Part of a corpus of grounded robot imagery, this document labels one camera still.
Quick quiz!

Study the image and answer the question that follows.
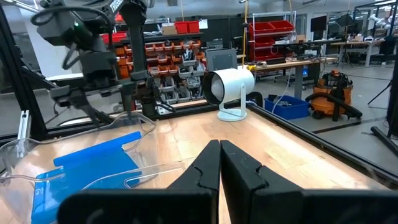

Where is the grey flat monitor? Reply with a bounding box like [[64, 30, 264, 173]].
[[205, 48, 239, 72]]

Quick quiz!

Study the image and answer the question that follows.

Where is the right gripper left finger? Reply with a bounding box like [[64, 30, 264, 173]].
[[57, 139, 221, 224]]

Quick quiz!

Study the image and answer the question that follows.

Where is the blue storage crate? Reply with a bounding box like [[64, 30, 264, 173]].
[[264, 95, 311, 121]]

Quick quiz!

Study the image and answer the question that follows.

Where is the orange shop vacuum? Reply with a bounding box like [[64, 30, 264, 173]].
[[306, 70, 364, 122]]

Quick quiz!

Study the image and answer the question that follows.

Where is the white top side table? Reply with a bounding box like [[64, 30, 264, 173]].
[[46, 73, 85, 82]]

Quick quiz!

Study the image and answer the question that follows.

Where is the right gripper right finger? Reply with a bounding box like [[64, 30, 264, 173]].
[[220, 139, 398, 224]]

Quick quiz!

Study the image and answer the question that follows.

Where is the orange parts drawer cabinet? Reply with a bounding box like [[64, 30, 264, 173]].
[[114, 39, 208, 105]]

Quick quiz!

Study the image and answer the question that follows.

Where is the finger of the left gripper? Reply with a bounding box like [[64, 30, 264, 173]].
[[70, 93, 114, 128], [120, 85, 136, 113]]

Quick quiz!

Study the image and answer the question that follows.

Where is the yellow hanging cable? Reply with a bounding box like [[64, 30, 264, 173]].
[[242, 0, 249, 68]]

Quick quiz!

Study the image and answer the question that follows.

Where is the red bin shelf rack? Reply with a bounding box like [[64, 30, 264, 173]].
[[248, 11, 296, 62]]

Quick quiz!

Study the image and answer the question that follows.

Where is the long wooden workbench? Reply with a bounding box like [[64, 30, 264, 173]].
[[245, 57, 339, 100]]

